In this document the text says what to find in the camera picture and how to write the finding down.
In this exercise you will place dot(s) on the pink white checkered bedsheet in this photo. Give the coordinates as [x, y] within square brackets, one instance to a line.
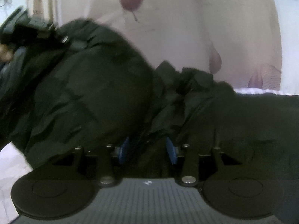
[134, 201]

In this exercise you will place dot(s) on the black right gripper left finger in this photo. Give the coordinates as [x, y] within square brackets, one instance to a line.
[68, 183]

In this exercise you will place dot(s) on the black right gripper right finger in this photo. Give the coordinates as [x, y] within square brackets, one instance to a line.
[230, 187]

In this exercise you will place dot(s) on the black large garment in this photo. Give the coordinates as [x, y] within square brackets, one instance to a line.
[104, 92]

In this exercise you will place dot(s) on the cream leaf-print curtain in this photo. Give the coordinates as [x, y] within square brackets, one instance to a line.
[238, 41]

